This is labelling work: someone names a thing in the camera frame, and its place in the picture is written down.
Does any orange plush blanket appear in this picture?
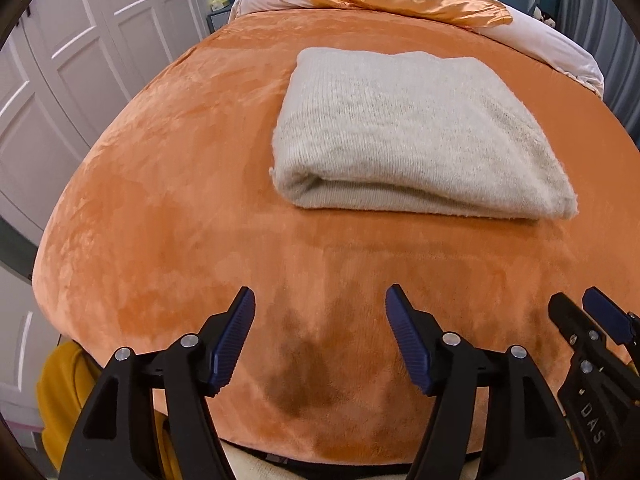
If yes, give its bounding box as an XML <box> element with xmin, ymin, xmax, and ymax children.
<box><xmin>32</xmin><ymin>7</ymin><xmax>640</xmax><ymax>466</ymax></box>

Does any white panelled wardrobe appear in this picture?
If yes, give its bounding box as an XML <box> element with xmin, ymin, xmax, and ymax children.
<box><xmin>0</xmin><ymin>0</ymin><xmax>239</xmax><ymax>461</ymax></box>

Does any white knitted sweater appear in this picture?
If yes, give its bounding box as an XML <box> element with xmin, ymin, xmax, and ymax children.
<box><xmin>270</xmin><ymin>47</ymin><xmax>580</xmax><ymax>222</ymax></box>

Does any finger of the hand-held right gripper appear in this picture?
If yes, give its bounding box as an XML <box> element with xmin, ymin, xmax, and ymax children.
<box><xmin>547</xmin><ymin>293</ymin><xmax>632</xmax><ymax>391</ymax></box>
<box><xmin>582</xmin><ymin>286</ymin><xmax>640</xmax><ymax>361</ymax></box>

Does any white rolled duvet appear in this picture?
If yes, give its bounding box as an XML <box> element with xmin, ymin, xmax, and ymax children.
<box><xmin>229</xmin><ymin>0</ymin><xmax>606</xmax><ymax>98</ymax></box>

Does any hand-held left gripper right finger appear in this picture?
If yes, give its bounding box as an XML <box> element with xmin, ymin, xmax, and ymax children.
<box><xmin>384</xmin><ymin>283</ymin><xmax>587</xmax><ymax>480</ymax></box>

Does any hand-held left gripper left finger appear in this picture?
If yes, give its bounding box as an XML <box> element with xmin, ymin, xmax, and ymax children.
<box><xmin>59</xmin><ymin>286</ymin><xmax>257</xmax><ymax>480</ymax></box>

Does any grey nightstand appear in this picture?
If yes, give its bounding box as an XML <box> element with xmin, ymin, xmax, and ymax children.
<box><xmin>206</xmin><ymin>8</ymin><xmax>234</xmax><ymax>37</ymax></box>

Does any yellow garment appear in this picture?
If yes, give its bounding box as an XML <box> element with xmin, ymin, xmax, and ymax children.
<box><xmin>37</xmin><ymin>339</ymin><xmax>184</xmax><ymax>480</ymax></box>

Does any grey curtain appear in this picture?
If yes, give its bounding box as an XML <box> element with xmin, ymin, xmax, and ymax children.
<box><xmin>554</xmin><ymin>0</ymin><xmax>640</xmax><ymax>147</ymax></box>

